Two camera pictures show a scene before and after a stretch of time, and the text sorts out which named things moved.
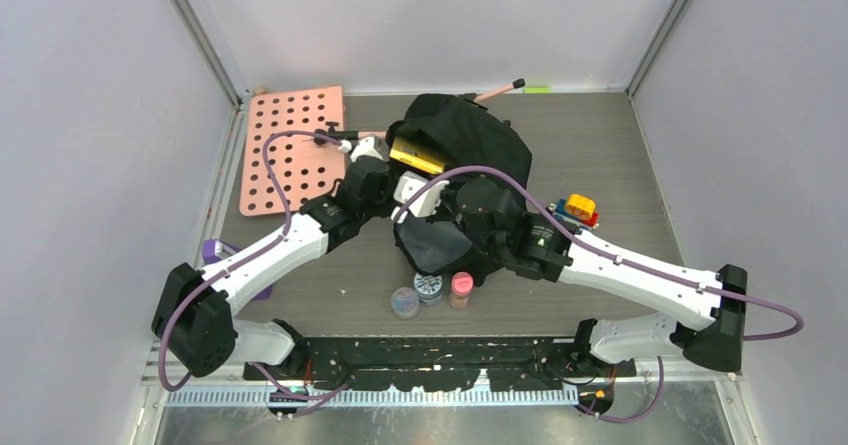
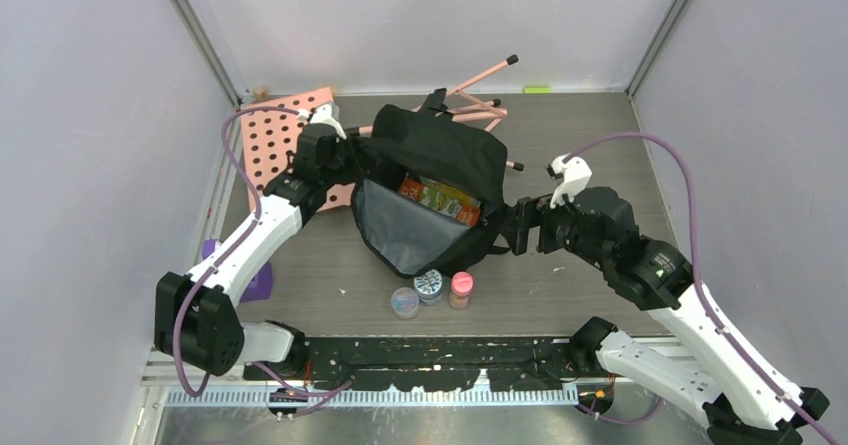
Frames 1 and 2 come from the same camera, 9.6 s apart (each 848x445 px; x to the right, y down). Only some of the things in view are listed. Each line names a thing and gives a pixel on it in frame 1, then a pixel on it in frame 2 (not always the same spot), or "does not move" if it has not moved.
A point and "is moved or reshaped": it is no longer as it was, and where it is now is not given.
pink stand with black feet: (325, 135) to (463, 105)
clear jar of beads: (405, 302) does not move
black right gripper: (447, 192) to (526, 214)
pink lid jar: (462, 284) does not move
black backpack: (463, 140) is moved or reshaped
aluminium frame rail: (171, 381) does not move
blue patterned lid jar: (429, 288) does not move
